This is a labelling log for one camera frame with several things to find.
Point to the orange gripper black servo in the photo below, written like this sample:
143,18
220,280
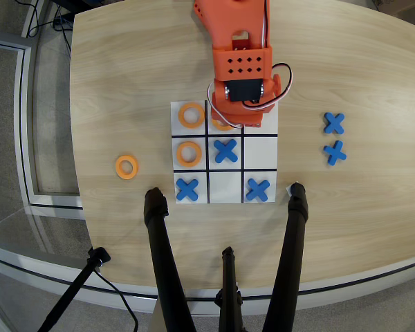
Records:
250,120

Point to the blue foam cross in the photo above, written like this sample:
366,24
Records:
334,123
335,153
258,190
187,189
225,151

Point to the white tic-tac-toe grid board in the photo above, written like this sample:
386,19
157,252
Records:
261,152

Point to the small white tape piece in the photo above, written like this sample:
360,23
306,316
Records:
288,189

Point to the short black tripod leg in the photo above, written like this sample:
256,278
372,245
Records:
229,276

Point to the thin black stand pole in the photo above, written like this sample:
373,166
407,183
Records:
72,294

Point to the grey metal floor frame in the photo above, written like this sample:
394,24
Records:
26,138

